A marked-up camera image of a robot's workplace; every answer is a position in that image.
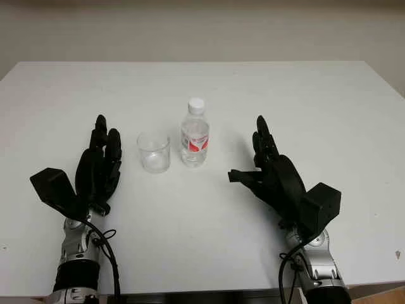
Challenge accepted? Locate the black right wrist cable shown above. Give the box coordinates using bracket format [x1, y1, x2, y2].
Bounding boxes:
[277, 242, 309, 304]

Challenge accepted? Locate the black robot torso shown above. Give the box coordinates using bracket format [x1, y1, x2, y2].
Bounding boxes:
[106, 292, 302, 304]

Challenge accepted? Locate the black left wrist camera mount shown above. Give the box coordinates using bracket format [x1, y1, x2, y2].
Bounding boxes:
[29, 167, 92, 223]

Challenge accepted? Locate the clear plastic water bottle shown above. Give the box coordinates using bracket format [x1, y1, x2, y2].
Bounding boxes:
[180, 98, 211, 170]

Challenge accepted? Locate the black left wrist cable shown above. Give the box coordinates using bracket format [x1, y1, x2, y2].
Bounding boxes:
[84, 218, 123, 304]

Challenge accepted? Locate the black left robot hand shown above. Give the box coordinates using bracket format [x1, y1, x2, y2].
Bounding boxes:
[75, 114, 124, 217]

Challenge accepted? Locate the clear glass cup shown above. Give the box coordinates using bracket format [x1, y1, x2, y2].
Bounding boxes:
[136, 130, 172, 174]

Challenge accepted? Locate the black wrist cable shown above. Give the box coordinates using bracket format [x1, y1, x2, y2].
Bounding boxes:
[277, 242, 309, 304]
[84, 218, 123, 304]

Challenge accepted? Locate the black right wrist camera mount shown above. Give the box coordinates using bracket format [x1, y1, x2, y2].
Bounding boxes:
[296, 182, 343, 245]

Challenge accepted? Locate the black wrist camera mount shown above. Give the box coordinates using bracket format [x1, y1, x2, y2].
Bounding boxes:
[296, 182, 343, 245]
[29, 167, 92, 223]

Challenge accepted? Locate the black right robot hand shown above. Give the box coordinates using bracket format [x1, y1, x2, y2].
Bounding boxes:
[227, 115, 309, 229]

